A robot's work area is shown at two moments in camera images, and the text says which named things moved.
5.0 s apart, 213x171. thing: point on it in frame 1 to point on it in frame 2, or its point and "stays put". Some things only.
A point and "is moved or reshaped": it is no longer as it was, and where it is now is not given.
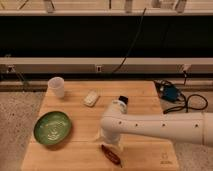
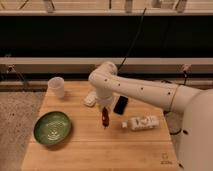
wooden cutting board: (85, 104) stays put
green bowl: (52, 127) stays put
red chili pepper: (111, 155) is moved or reshaped
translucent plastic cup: (56, 87) stays put
